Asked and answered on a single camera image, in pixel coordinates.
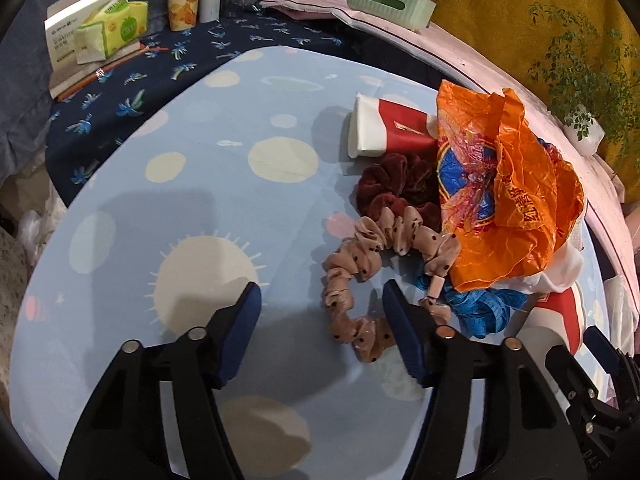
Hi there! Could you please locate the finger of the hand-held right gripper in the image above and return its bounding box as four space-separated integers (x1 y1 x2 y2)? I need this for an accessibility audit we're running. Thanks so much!
544 326 640 442

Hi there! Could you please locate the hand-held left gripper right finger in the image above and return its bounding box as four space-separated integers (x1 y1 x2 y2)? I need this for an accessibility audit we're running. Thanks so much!
382 279 588 480

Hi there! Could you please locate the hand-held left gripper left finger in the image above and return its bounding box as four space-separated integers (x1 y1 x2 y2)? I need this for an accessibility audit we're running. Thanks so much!
59 281 262 480

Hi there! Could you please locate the beige polka dot scrunchie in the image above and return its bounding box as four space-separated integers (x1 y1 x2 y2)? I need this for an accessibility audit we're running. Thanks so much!
322 204 461 365

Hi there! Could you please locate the blue plastic ribbon bundle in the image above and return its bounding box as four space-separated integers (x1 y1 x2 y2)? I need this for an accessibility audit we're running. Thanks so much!
440 280 530 340

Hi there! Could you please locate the red and white cloth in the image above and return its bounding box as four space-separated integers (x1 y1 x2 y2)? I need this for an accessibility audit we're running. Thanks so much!
525 280 587 362

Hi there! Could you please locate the light blue planet tablecloth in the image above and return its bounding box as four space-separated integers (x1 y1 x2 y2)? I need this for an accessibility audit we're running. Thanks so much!
20 45 617 480

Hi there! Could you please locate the dark red velvet scrunchie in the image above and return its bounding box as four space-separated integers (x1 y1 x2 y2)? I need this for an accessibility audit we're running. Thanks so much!
355 152 442 222

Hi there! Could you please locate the orange plastic bag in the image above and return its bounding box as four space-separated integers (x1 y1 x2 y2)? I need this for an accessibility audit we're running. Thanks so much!
436 79 586 294

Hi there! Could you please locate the white plastic bag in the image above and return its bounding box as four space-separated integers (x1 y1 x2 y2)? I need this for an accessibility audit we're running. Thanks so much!
19 179 69 247

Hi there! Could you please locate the navy palm print cloth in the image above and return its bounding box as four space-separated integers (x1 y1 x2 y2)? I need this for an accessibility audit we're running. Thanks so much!
47 10 352 209

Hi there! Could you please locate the white ribbed plant pot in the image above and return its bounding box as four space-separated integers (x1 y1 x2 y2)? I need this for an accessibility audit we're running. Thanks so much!
564 104 606 154

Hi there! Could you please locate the pink cloth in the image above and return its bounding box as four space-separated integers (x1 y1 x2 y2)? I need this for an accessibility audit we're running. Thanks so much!
259 0 640 311

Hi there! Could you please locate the green leafy plant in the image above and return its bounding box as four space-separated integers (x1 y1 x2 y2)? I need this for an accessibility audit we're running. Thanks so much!
528 2 637 142

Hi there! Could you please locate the green tissue box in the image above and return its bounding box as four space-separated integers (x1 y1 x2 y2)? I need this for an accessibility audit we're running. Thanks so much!
348 0 435 30

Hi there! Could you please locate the yellow patterned cup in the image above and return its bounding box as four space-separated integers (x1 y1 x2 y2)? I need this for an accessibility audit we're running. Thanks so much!
166 0 201 31

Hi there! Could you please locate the green tissue pack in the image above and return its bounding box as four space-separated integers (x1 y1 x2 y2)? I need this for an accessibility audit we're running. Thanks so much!
75 0 150 59

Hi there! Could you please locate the open white cardboard box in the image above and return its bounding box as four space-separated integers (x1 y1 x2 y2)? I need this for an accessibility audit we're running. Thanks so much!
44 0 126 69

